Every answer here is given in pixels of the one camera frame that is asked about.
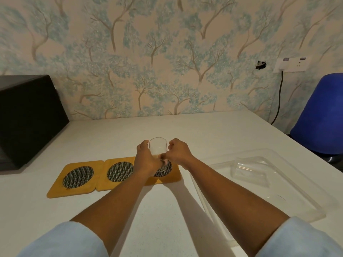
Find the light blue sleeve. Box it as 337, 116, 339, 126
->
255, 216, 343, 257
17, 221, 109, 257

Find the person's left hand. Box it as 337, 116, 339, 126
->
133, 140, 164, 180

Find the clear plastic tray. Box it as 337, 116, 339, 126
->
189, 148, 339, 248

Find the light blue right sleeve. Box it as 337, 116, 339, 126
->
255, 216, 343, 257

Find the person's right forearm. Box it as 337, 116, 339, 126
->
180, 157, 291, 257

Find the person's left forearm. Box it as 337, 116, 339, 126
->
70, 168, 159, 257

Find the white wall socket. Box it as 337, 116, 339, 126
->
273, 56, 313, 73

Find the person's right hand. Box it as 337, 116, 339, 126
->
161, 138, 197, 170

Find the black power cable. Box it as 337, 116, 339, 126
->
270, 71, 284, 126

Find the light blue left sleeve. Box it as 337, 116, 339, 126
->
17, 221, 109, 257

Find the blue chair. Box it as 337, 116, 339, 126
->
290, 73, 343, 165

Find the black microwave oven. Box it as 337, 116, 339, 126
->
0, 75, 70, 175

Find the wooden coaster with mesh circle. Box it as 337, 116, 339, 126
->
96, 157, 140, 192
47, 160, 105, 199
145, 160, 183, 187

